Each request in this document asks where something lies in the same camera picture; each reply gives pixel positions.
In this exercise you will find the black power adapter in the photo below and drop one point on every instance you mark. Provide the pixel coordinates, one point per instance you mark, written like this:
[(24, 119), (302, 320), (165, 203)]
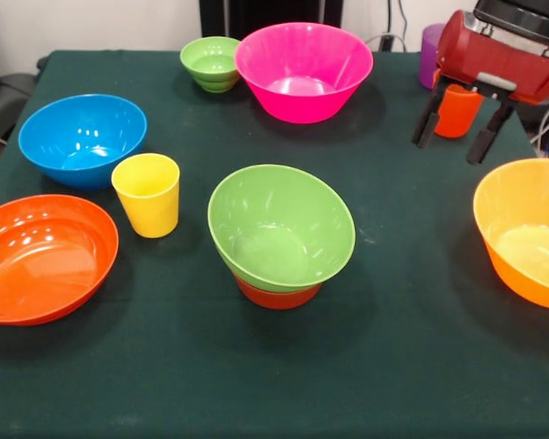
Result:
[(386, 42)]

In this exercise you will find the dark green tablecloth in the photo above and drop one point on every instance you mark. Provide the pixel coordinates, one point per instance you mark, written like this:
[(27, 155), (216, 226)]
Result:
[(256, 366)]

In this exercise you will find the wide shallow orange bowl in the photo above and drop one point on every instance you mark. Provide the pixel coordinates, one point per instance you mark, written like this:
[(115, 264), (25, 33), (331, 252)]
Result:
[(41, 260)]

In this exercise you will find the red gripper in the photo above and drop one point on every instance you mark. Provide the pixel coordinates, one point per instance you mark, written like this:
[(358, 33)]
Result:
[(494, 64)]

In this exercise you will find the orange cup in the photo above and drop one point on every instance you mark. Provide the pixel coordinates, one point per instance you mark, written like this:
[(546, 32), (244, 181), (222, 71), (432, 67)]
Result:
[(457, 114)]

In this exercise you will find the large pink bowl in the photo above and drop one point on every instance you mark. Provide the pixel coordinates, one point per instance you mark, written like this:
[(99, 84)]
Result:
[(302, 59)]

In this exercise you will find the yellow cup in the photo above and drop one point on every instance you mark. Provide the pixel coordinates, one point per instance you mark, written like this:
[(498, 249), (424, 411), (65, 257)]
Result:
[(148, 206)]

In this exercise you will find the small black knob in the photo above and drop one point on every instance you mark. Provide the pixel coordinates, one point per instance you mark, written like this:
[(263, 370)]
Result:
[(42, 63)]

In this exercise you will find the blue bowl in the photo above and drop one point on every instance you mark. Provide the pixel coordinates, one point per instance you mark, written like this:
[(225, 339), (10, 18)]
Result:
[(82, 137)]

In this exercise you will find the dark grey chair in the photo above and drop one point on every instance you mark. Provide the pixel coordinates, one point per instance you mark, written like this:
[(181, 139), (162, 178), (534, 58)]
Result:
[(4, 105)]

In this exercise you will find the large yellow-orange bowl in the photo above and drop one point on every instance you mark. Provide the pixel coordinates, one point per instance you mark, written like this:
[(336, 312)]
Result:
[(521, 201)]

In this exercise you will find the small green ribbed bowl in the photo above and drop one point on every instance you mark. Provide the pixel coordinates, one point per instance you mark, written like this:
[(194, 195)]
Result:
[(210, 61)]

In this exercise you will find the small orange bowl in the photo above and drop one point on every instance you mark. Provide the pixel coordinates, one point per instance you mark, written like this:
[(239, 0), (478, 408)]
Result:
[(279, 299)]

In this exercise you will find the purple cup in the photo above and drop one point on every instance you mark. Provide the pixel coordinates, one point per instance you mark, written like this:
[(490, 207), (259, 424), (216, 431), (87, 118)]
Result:
[(427, 50)]

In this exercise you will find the large green bowl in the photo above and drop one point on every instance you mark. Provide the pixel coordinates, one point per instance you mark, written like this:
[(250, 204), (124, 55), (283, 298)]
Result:
[(279, 228)]

